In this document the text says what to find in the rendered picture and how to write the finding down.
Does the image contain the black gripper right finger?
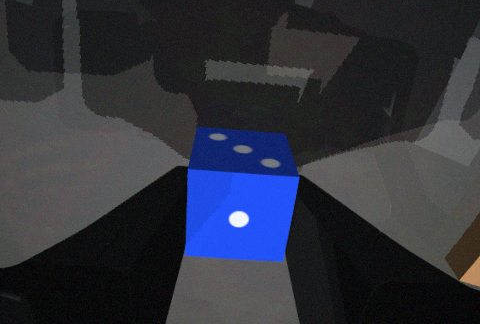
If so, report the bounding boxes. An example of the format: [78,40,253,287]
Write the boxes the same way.
[284,175,480,324]

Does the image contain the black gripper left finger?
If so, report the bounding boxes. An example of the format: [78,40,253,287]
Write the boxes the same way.
[0,167,188,324]

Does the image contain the blue die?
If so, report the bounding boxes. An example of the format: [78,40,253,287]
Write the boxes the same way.
[185,127,300,261]

